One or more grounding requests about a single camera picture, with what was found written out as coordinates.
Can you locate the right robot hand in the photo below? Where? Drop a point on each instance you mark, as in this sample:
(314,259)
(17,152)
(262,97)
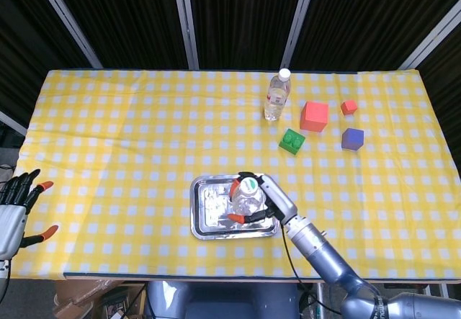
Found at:
(279,200)

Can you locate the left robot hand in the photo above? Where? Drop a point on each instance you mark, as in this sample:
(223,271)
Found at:
(11,222)

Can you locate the bottle with green cap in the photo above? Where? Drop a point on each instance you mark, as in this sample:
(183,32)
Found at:
(248,198)

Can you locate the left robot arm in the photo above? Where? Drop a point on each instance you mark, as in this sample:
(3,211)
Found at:
(3,276)

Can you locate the rectangular metal tray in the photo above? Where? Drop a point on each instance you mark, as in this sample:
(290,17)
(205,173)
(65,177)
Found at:
(212,207)

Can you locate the bottle with white cap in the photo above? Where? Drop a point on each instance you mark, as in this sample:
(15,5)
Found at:
(276,99)

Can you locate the green building brick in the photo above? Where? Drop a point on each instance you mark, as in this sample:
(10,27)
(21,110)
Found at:
(291,142)

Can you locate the large orange cube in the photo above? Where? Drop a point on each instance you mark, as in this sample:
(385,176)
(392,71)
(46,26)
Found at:
(313,117)

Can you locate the purple cube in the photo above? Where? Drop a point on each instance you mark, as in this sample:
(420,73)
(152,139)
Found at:
(352,139)

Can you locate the brown cardboard box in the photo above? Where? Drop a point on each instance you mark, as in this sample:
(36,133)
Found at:
(79,297)

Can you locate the small orange cube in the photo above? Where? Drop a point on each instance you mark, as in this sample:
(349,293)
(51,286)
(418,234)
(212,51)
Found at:
(348,107)

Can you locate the blue-grey robot torso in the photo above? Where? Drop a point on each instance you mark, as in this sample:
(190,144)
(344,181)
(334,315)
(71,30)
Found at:
(216,304)

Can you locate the yellow checked tablecloth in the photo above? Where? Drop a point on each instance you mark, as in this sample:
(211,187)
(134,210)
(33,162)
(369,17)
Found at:
(126,153)

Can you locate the grey aluminium frame post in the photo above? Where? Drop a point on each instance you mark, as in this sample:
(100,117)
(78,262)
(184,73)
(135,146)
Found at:
(299,20)
(12,124)
(185,20)
(68,20)
(432,38)

